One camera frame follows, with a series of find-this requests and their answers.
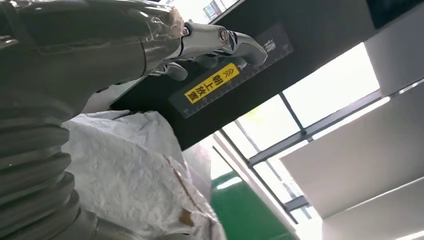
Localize plain grey parcel bag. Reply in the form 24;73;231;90
61;110;228;240

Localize black inbound scanner machine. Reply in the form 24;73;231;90
110;0;424;152

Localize black yellow ruler label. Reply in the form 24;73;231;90
168;23;295;119

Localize white roller blind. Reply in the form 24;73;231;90
279;82;424;220

